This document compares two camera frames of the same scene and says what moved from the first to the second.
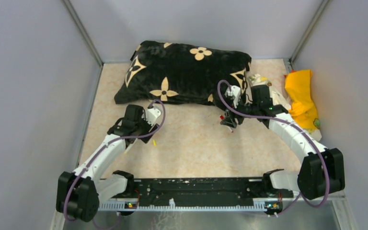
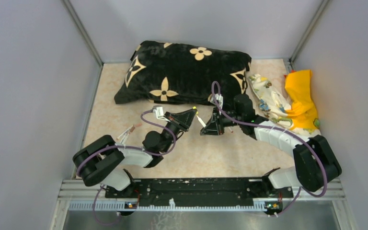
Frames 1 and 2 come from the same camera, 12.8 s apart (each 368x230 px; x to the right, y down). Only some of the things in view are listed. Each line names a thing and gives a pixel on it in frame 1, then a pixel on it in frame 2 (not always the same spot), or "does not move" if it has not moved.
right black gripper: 229,120 -> 214,126
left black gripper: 120,127 -> 178,122
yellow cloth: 298,85 does not move
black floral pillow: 181,74 does not move
